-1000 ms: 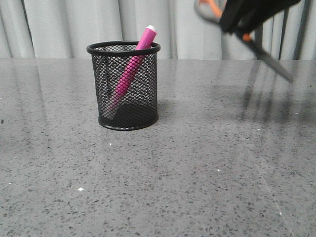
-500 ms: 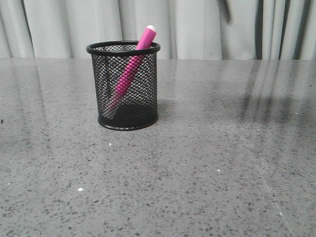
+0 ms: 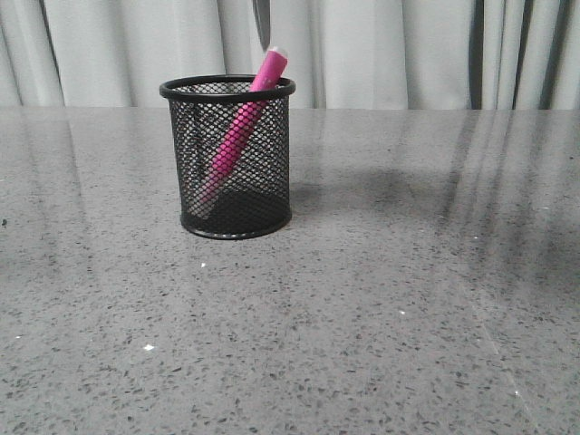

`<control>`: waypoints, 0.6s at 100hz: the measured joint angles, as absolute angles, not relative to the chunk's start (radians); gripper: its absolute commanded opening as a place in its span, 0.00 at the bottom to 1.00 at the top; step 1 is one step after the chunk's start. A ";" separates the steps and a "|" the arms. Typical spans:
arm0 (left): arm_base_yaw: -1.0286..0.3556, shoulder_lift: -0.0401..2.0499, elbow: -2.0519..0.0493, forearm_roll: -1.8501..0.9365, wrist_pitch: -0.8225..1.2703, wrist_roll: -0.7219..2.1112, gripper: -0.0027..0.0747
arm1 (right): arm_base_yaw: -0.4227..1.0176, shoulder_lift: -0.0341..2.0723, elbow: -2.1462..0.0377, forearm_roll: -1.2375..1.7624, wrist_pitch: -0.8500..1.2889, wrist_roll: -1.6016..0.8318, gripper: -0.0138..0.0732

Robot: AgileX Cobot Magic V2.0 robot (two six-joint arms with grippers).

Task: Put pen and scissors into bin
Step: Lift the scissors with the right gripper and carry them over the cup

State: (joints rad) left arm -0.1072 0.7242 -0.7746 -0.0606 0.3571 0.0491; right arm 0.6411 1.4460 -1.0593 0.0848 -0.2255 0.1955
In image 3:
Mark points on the black mesh pen holder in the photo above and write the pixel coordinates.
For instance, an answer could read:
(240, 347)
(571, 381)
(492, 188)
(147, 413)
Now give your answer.
(255, 199)

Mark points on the grey orange scissors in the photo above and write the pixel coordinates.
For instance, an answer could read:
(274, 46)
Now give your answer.
(262, 15)

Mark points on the grey curtain backdrop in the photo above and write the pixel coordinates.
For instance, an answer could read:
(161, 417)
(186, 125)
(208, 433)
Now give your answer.
(342, 54)

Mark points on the pink marker pen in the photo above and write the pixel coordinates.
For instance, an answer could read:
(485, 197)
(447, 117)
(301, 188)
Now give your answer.
(239, 132)

